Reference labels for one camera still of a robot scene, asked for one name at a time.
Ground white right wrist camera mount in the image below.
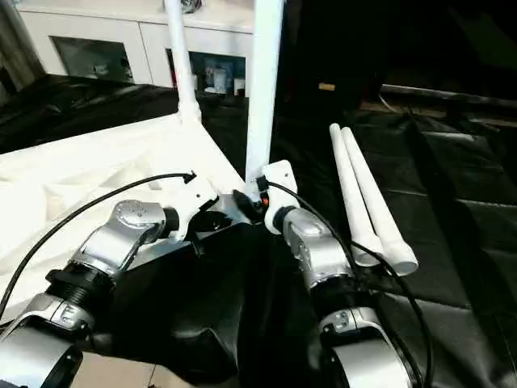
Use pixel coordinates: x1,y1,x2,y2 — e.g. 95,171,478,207
255,160,301,235

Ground black left wrist camera cable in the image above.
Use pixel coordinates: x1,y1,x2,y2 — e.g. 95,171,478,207
0,171,198,314

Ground white plastic table leg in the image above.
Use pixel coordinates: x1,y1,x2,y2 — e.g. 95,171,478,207
339,127,420,278
163,0,202,125
244,0,284,193
328,123,381,268

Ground black shiny mat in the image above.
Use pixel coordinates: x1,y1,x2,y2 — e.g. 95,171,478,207
0,72,517,388

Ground white display cabinet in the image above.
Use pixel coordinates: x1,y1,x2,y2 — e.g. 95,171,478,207
18,6,256,98

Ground long black bar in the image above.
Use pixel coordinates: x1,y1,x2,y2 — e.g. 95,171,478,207
381,83,517,111

